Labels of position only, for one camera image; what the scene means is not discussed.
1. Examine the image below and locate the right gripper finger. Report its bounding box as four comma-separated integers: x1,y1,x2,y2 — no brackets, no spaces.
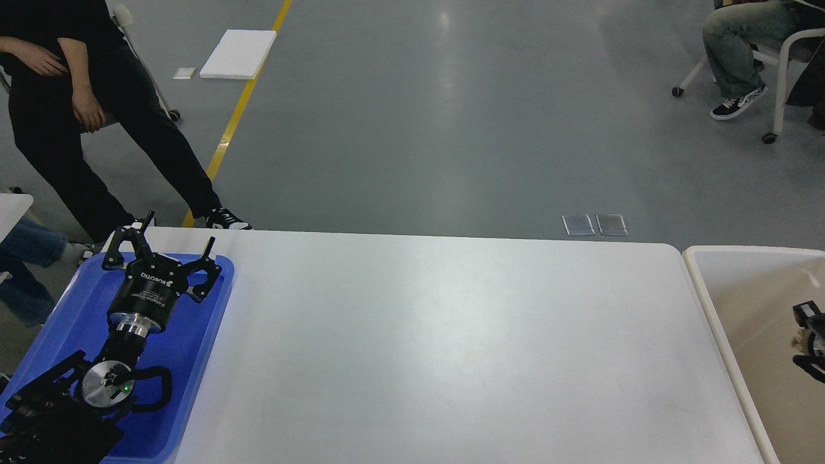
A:
793,302,824,354
793,354,825,383

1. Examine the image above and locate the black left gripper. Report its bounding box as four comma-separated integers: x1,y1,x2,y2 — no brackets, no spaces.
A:
103,209,223,334

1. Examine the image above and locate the brown paper ball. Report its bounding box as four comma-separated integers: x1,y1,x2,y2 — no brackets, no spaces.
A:
791,328,810,356

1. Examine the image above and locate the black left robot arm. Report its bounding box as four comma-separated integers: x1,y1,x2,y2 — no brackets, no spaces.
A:
2,222,235,463

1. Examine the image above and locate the beige plastic bin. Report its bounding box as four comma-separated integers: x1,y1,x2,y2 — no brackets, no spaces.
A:
683,246,824,463

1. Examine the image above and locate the blue plastic tray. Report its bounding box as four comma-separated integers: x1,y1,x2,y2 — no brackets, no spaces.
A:
2,255,235,463

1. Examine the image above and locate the person in blue jeans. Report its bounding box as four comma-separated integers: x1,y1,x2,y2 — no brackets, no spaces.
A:
1,217,93,328

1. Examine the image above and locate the white side table corner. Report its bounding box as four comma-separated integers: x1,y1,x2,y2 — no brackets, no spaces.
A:
0,193,34,241

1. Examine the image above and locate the small white floor card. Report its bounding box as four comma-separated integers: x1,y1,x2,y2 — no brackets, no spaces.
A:
173,67,197,80

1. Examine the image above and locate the person in black clothes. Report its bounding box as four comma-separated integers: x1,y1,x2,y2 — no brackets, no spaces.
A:
2,1,251,244

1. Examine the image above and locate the right clear floor plate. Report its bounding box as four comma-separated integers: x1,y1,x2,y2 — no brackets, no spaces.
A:
596,214,628,236

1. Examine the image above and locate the clear floor plate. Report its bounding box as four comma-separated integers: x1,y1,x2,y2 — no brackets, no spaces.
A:
596,214,628,236
562,213,596,236

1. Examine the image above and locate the white foam board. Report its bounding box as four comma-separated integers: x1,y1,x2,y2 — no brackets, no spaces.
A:
199,30,277,80

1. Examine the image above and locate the left clear floor plate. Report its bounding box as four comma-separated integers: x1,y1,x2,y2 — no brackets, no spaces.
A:
562,213,596,236

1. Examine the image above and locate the grey office chair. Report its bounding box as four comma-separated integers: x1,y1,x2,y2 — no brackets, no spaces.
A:
1,4,182,128

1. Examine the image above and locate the seated person in jeans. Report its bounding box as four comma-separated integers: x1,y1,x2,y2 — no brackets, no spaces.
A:
702,1,823,121

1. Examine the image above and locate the white frame chair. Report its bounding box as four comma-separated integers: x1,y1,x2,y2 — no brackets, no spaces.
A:
671,29,825,145

